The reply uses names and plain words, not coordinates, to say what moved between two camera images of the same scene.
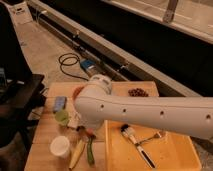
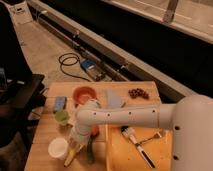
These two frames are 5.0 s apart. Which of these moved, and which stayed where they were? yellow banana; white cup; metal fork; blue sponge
Moved: yellow banana
Stayed: blue sponge; white cup; metal fork
